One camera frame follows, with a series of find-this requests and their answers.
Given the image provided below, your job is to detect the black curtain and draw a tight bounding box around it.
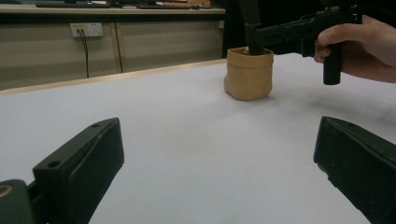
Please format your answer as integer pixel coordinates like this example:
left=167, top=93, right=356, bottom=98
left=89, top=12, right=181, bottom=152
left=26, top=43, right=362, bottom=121
left=221, top=0, right=396, bottom=60

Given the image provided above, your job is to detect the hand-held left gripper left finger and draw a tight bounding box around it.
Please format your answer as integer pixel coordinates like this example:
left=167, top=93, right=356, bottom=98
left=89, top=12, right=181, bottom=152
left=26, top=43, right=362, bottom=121
left=32, top=117, right=125, bottom=224

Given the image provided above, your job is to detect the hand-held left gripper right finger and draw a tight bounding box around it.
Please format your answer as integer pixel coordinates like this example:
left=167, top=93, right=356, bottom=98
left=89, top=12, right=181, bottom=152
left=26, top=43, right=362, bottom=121
left=313, top=116, right=396, bottom=224

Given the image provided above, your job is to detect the black keyboard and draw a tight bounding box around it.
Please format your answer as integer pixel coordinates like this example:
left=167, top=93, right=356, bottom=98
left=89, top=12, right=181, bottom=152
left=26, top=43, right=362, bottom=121
left=35, top=1, right=112, bottom=9
left=134, top=3, right=194, bottom=10

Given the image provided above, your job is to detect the long black power cable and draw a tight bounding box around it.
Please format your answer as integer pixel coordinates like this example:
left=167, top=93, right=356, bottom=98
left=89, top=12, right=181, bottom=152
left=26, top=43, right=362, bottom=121
left=78, top=29, right=91, bottom=79

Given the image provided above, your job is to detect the white table sheet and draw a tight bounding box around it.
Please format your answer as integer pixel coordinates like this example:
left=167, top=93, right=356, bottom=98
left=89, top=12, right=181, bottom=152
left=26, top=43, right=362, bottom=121
left=0, top=52, right=396, bottom=224

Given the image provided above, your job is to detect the light wooden table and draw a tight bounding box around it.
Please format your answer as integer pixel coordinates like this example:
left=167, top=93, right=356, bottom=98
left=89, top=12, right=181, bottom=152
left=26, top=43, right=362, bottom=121
left=0, top=58, right=229, bottom=98

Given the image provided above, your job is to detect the tan soft storage bag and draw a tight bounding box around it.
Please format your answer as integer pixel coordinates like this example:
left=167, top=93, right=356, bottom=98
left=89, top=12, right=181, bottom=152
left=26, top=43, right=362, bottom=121
left=223, top=46, right=276, bottom=102

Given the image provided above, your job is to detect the beige desk with panels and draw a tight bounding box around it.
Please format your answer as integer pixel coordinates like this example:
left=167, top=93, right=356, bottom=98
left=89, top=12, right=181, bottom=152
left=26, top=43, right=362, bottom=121
left=0, top=3, right=226, bottom=91

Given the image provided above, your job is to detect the white wall socket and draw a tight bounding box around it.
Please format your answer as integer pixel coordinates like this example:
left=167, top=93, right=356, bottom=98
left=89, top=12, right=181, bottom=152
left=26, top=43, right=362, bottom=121
left=69, top=21, right=104, bottom=38

